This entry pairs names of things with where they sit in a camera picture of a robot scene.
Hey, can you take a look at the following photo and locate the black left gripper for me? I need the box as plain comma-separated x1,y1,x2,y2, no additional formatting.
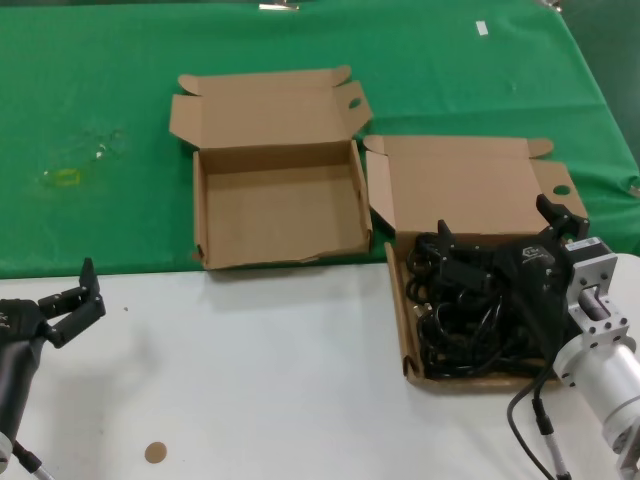
0,257,107,436

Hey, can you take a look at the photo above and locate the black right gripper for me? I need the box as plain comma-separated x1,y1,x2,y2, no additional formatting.
437,194,591,362

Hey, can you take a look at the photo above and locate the right cardboard box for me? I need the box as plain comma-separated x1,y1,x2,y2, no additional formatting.
363,133,591,396

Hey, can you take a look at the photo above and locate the cardboard box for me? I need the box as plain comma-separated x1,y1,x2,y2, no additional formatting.
168,64,375,272
363,133,591,396

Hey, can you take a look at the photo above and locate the left cardboard box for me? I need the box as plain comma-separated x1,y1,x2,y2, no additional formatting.
168,64,375,272

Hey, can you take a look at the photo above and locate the yellow tape square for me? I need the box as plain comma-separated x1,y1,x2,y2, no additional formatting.
49,168,83,189

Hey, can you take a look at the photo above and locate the clear crumpled tape patch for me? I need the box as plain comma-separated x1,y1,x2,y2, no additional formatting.
89,128,125,162

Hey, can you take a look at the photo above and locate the green tablecloth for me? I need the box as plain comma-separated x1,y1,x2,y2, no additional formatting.
0,4,640,279

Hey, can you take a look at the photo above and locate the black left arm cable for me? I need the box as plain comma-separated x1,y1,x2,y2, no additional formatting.
11,439,56,480

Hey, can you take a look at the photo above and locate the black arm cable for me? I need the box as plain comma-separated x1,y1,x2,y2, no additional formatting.
505,367,572,480
11,439,56,480

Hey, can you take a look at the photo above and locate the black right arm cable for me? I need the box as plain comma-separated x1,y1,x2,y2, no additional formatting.
505,367,572,480

